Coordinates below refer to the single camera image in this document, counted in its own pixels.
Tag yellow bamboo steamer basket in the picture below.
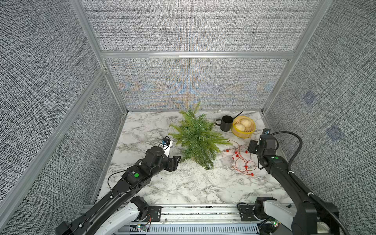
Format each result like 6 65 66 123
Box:
231 116 256 139

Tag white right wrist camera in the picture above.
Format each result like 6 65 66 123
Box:
262 128 271 135

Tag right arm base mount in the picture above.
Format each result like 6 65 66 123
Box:
236 197 277 221

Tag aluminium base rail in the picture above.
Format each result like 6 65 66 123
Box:
74 203 306 235

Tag right white steamed bun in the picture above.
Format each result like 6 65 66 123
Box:
240 118 253 128

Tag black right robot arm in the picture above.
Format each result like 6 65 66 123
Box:
248 134 340 235

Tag red string lights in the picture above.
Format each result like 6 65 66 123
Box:
220 140 257 177

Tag left white steamed bun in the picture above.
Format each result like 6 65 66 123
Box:
235 123 246 132

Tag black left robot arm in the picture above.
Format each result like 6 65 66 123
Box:
55 146 181 235

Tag black metal mug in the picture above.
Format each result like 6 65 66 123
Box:
215 116 234 132

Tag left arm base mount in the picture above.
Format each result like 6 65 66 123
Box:
130 196 162 222

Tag white steamed bun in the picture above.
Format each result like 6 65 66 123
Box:
240 118 253 128
235 123 246 132

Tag small green christmas tree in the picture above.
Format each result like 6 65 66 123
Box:
169 103 230 170

